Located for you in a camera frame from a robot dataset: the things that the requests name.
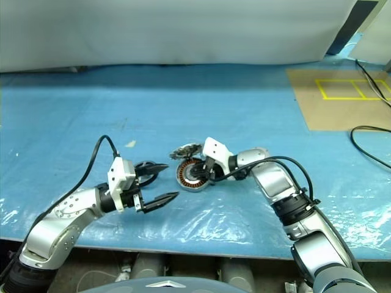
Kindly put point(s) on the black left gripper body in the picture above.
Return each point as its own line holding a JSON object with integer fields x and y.
{"x": 131, "y": 199}

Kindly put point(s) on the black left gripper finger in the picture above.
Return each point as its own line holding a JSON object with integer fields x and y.
{"x": 154, "y": 168}
{"x": 162, "y": 200}

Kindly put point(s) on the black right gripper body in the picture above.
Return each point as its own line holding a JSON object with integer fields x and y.
{"x": 211, "y": 164}

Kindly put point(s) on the silver motor housing copper windings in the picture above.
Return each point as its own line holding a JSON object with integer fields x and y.
{"x": 183, "y": 180}

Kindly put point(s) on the silver round motor lid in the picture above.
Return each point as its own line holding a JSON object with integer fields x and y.
{"x": 186, "y": 151}

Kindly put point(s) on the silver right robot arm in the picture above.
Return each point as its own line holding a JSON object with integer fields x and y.
{"x": 275, "y": 180}

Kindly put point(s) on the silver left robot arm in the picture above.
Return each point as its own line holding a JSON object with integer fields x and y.
{"x": 61, "y": 226}

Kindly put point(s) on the small pale tape scrap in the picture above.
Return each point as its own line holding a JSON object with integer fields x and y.
{"x": 131, "y": 143}

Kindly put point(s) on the blue plastic table mat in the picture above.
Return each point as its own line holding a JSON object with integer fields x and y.
{"x": 214, "y": 107}

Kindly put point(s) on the grey rounded cylinder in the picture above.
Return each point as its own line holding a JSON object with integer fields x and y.
{"x": 148, "y": 265}
{"x": 236, "y": 271}

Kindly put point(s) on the grey robot torso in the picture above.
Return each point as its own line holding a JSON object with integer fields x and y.
{"x": 122, "y": 287}

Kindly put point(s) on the brown cardboard sheet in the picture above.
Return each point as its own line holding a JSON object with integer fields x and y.
{"x": 336, "y": 116}

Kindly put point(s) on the white backdrop sheet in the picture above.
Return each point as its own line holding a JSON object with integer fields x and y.
{"x": 152, "y": 30}

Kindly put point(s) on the yellow tape rectangle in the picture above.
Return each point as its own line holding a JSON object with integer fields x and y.
{"x": 336, "y": 98}

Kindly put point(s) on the white side panel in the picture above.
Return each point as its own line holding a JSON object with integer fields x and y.
{"x": 375, "y": 39}

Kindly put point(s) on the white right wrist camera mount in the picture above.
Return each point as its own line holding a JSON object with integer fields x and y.
{"x": 217, "y": 149}

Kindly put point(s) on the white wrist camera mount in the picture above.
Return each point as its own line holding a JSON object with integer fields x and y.
{"x": 117, "y": 180}
{"x": 217, "y": 149}

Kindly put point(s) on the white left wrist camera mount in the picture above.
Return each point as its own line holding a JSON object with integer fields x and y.
{"x": 117, "y": 180}

